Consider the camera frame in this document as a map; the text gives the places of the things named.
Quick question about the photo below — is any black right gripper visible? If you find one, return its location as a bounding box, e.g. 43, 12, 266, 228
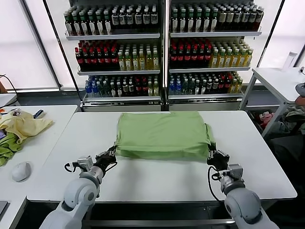
207, 149, 230, 171

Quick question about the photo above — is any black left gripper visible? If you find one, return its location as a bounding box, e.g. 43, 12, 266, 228
95, 146, 118, 172

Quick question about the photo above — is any green t-shirt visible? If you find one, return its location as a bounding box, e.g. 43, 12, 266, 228
113, 111, 217, 161

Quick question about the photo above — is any pink garment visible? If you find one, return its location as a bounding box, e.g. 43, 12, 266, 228
259, 112, 275, 127

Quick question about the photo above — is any grey green garment pile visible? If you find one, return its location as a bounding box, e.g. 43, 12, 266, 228
285, 104, 305, 134

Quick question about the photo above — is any pale yellow garment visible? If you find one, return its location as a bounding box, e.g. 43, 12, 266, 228
0, 111, 54, 144

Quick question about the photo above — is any white computer mouse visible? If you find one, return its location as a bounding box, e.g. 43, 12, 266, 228
11, 161, 32, 182

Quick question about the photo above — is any red cap cola bottle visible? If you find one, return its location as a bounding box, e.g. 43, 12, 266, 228
204, 45, 212, 68
184, 45, 191, 68
76, 47, 83, 70
191, 45, 198, 68
170, 45, 177, 68
90, 47, 97, 70
177, 45, 184, 68
83, 47, 90, 70
111, 47, 118, 70
97, 47, 104, 70
103, 47, 111, 70
198, 45, 205, 68

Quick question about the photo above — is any white side table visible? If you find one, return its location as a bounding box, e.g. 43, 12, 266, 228
239, 67, 305, 138

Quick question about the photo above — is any crumpled green garment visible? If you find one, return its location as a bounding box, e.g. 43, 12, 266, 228
0, 132, 24, 167

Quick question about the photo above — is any drinks shelf unit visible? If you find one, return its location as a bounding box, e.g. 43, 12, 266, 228
165, 0, 263, 112
64, 0, 167, 112

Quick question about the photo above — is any green cap dark bottle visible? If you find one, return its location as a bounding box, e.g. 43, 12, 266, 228
96, 13, 104, 35
89, 13, 96, 35
187, 9, 194, 33
211, 9, 218, 33
104, 13, 112, 35
172, 9, 180, 33
65, 13, 73, 35
179, 9, 187, 33
73, 13, 81, 35
195, 9, 203, 33
203, 9, 210, 33
81, 13, 88, 35

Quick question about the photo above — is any beige label dark bottle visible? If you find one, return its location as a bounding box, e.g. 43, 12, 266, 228
219, 8, 226, 31
226, 8, 234, 31

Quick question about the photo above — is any white label tea bottle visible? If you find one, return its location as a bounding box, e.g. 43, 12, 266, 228
119, 7, 127, 31
142, 7, 150, 31
151, 7, 158, 31
135, 7, 142, 31
127, 7, 134, 31
112, 7, 120, 31

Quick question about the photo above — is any grey label dark bottle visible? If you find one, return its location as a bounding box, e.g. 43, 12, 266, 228
256, 7, 264, 31
242, 7, 249, 31
249, 7, 256, 31
234, 7, 242, 31

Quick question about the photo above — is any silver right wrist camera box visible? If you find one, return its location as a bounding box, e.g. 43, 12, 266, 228
226, 163, 244, 178

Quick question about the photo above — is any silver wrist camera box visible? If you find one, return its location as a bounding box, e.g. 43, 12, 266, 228
226, 163, 244, 178
77, 156, 93, 171

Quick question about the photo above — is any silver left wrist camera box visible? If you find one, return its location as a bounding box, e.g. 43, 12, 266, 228
77, 156, 93, 171

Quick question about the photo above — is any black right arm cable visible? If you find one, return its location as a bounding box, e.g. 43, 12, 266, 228
207, 166, 227, 203

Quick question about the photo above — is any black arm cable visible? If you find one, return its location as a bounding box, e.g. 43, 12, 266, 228
64, 162, 79, 173
207, 166, 227, 203

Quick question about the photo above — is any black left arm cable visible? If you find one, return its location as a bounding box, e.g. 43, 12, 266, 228
64, 162, 79, 173

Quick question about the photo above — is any black frame bar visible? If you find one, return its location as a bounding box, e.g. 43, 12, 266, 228
44, 0, 83, 112
256, 0, 285, 69

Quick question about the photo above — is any thin black cable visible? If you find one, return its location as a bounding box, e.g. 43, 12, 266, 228
0, 73, 19, 107

